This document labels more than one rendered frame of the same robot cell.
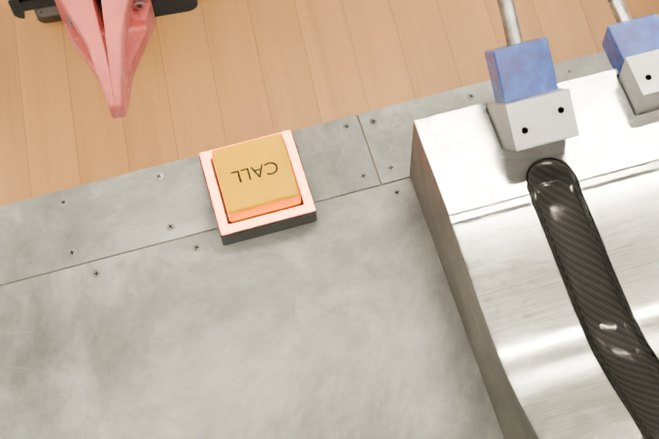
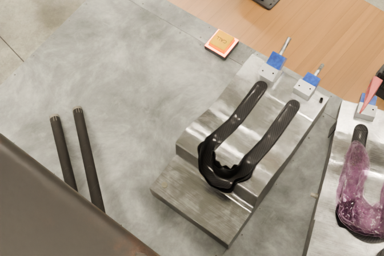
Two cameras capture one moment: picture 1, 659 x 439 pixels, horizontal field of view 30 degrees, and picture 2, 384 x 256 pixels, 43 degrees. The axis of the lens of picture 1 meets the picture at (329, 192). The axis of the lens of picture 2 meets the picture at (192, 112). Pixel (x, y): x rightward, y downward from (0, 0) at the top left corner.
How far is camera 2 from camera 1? 0.77 m
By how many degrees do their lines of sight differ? 25
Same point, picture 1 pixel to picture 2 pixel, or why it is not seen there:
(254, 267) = (204, 57)
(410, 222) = not seen: hidden behind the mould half
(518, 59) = (275, 56)
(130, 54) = not seen: outside the picture
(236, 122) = (234, 31)
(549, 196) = (258, 89)
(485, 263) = (231, 87)
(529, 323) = (225, 103)
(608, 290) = (246, 113)
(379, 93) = (265, 51)
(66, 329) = (164, 36)
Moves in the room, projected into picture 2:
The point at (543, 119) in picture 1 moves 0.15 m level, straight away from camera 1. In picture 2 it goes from (268, 71) to (316, 54)
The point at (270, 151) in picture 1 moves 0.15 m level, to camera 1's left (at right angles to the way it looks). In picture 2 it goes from (228, 39) to (198, 11)
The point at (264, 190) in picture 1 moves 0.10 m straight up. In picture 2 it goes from (219, 44) to (218, 24)
